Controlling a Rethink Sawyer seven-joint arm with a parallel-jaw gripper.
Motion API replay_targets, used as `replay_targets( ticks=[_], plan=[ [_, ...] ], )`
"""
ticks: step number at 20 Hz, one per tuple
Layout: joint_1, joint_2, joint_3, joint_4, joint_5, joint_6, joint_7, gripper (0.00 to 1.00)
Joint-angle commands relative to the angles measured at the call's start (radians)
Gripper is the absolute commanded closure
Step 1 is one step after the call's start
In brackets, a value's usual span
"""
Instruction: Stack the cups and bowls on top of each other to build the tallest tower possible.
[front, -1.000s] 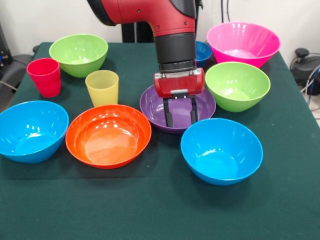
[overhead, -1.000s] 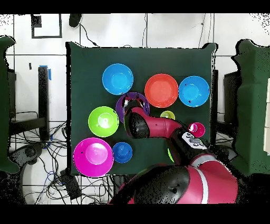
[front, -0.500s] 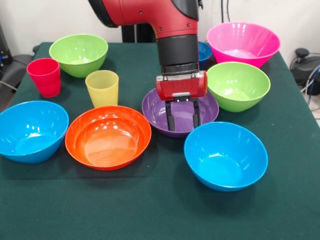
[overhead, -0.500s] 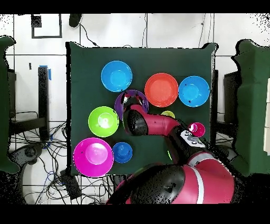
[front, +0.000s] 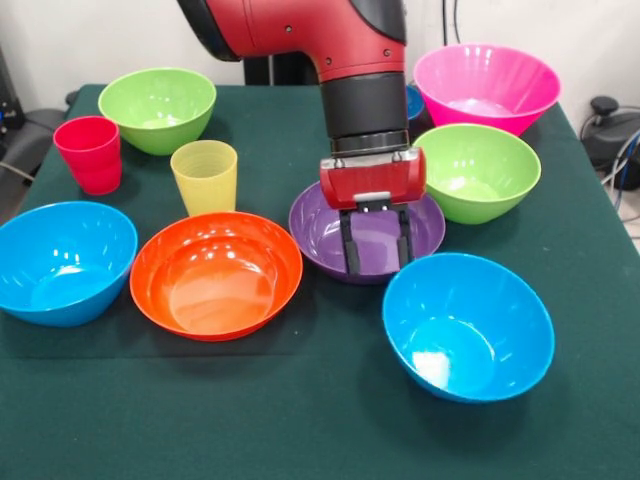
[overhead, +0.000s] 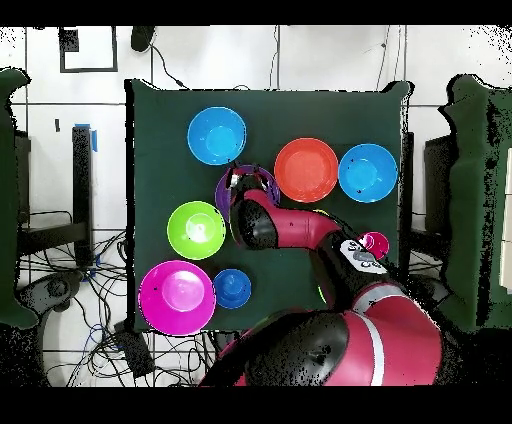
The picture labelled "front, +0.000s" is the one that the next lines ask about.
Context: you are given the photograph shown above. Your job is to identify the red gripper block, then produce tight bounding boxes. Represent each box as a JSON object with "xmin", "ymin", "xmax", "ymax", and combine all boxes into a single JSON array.
[{"xmin": 319, "ymin": 147, "xmax": 428, "ymax": 276}]

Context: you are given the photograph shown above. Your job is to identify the purple plastic bowl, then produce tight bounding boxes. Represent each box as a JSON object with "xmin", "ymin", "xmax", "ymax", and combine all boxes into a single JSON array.
[{"xmin": 288, "ymin": 180, "xmax": 447, "ymax": 286}]

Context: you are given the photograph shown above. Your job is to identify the light blue plastic bowl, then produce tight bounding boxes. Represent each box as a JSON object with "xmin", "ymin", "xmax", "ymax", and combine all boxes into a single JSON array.
[
  {"xmin": 382, "ymin": 252, "xmax": 556, "ymax": 404},
  {"xmin": 0, "ymin": 200, "xmax": 140, "ymax": 328}
]

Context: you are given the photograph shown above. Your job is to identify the green plastic bowl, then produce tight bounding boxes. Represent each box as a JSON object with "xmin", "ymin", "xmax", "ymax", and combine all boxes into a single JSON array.
[
  {"xmin": 97, "ymin": 67, "xmax": 218, "ymax": 157},
  {"xmin": 412, "ymin": 123, "xmax": 543, "ymax": 226}
]

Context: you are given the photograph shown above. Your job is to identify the small dark blue bowl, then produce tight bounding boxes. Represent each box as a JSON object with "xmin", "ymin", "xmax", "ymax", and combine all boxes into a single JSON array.
[{"xmin": 405, "ymin": 84, "xmax": 426, "ymax": 122}]

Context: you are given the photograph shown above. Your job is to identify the orange plastic bowl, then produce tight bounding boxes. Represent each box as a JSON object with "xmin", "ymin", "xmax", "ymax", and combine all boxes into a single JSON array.
[{"xmin": 129, "ymin": 211, "xmax": 304, "ymax": 343}]

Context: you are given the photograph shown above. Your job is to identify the yellow plastic cup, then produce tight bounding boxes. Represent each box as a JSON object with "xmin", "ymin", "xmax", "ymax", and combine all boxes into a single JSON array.
[{"xmin": 169, "ymin": 139, "xmax": 239, "ymax": 217}]

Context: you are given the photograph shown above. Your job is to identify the large magenta plastic bowl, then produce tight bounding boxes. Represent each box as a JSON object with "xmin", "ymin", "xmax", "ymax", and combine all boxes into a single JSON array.
[{"xmin": 412, "ymin": 43, "xmax": 562, "ymax": 137}]

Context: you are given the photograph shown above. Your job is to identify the dark green tablecloth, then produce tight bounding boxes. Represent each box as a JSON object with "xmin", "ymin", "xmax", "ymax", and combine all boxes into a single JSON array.
[{"xmin": 0, "ymin": 83, "xmax": 640, "ymax": 480}]

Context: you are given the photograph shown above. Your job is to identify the red plastic cup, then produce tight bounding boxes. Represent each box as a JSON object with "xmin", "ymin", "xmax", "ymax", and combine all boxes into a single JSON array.
[{"xmin": 53, "ymin": 115, "xmax": 123, "ymax": 196}]

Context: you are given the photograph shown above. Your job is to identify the black equipment case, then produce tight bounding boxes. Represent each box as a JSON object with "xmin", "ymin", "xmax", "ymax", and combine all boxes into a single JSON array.
[{"xmin": 0, "ymin": 44, "xmax": 26, "ymax": 146}]

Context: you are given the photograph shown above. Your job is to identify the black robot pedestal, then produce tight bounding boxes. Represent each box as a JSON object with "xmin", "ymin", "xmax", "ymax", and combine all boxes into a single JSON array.
[{"xmin": 242, "ymin": 52, "xmax": 321, "ymax": 86}]

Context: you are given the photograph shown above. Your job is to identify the black wall cables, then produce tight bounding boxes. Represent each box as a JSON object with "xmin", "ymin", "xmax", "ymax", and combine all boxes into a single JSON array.
[{"xmin": 442, "ymin": 0, "xmax": 462, "ymax": 46}]

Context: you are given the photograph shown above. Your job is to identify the tangle of floor cables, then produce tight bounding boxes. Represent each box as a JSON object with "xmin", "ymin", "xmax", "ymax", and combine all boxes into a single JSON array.
[{"xmin": 599, "ymin": 127, "xmax": 640, "ymax": 241}]

